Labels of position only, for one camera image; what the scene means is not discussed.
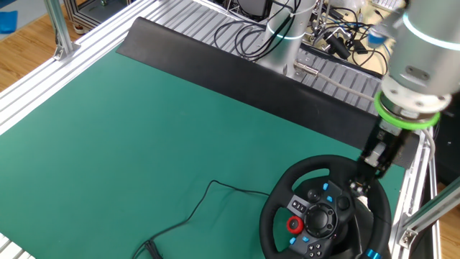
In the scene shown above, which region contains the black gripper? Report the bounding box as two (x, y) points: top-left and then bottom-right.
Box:
(350, 120), (410, 202)

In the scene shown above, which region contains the black leather steering wheel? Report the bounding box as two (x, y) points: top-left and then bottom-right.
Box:
(258, 154), (392, 259)

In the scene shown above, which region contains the black foam strip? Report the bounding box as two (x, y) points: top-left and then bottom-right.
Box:
(116, 16), (420, 170)

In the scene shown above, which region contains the green table mat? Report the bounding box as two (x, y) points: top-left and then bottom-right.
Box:
(0, 46), (407, 259)

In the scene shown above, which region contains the green flange ring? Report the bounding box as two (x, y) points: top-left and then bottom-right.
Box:
(373, 91), (441, 131)

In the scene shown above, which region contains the aluminium frame post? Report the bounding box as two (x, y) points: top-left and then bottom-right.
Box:
(390, 176), (460, 250)
(42, 0), (82, 61)

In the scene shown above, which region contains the grey cable with metal plug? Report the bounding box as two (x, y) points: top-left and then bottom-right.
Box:
(293, 60), (436, 161)

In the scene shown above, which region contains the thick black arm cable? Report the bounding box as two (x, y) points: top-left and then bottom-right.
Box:
(213, 0), (306, 62)

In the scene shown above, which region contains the thin black USB cable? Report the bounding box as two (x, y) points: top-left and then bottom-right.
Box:
(132, 179), (270, 259)

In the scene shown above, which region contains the black white striped frame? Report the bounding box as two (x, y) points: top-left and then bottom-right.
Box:
(63, 0), (134, 29)

